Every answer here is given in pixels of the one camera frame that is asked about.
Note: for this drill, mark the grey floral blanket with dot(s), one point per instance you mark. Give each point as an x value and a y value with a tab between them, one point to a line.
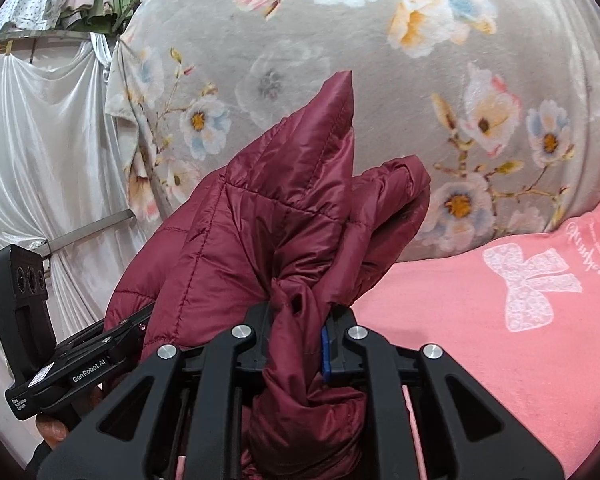
380	85

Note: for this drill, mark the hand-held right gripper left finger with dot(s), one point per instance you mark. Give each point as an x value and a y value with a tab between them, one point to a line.
180	390

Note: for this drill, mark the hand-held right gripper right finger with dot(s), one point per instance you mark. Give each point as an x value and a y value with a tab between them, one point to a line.
326	355

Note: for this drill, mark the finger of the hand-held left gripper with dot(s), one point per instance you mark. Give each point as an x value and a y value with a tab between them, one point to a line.
130	327

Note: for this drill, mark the white satin curtain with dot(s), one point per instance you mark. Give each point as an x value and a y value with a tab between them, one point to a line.
45	160

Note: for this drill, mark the metal bar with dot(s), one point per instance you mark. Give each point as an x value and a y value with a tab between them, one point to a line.
90	230

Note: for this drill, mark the person's left hand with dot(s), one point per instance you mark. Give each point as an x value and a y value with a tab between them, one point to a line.
51	431

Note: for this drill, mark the metal curtain rail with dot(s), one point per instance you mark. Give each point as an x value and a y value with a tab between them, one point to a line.
40	40

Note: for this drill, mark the pink lace-print blanket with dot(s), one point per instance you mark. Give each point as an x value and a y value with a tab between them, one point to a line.
480	340

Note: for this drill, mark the maroon puffer jacket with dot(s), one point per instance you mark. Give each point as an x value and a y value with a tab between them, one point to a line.
280	220

